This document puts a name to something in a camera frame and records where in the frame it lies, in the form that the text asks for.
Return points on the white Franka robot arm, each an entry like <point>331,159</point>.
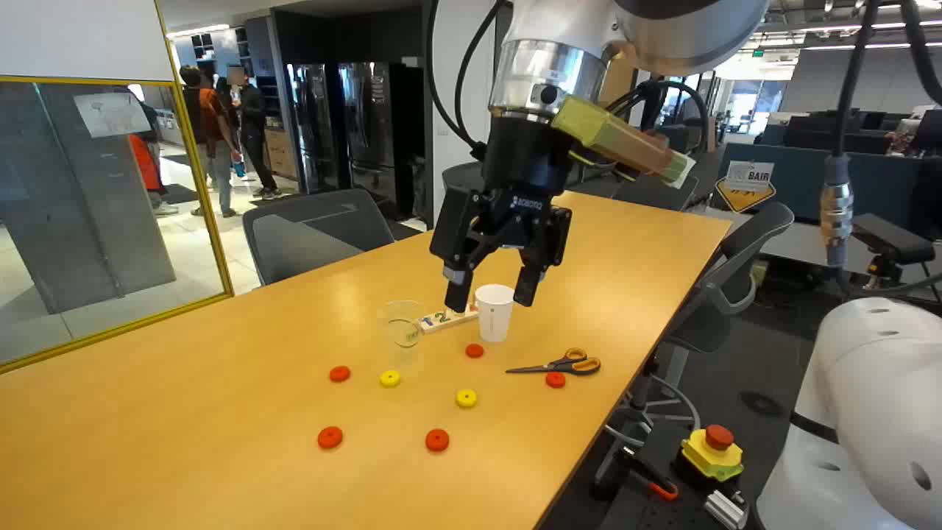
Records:
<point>871,391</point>

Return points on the white paper sign on glass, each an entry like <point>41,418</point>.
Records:
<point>109,111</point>

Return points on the yellow round tile with hole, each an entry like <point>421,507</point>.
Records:
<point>459,397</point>
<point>383,378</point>

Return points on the blue office divider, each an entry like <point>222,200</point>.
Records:
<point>796,176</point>

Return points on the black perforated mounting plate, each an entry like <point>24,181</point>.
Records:
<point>629,510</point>

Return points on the clear plastic cup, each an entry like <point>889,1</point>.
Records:
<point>403,334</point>

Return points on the white and yellow card sign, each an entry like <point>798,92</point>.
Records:
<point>749,176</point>

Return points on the person in grey trousers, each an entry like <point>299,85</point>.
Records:
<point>206,126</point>

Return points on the small white connector box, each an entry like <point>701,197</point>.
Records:
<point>724,507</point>

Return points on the white paper cup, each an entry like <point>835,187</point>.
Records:
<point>496,313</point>

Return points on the black office chair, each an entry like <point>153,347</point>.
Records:
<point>724,254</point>

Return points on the yellow red emergency stop button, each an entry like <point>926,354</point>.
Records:
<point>711,457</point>

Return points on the glass partition with yellow frame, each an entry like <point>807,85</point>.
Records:
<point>99,245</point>

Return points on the person in black jacket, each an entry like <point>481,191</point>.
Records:
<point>253,122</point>

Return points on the orange and black scissors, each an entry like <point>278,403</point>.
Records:
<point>548,365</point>

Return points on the black display refrigerator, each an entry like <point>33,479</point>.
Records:
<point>312,126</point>
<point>367,126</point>

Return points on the white wooden peg base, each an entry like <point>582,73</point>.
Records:
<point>442,318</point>

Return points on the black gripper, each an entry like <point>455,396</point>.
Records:
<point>530,163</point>

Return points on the black padded seat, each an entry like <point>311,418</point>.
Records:
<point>892,237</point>

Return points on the grey office chair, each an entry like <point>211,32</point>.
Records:
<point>462,176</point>
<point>312,223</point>

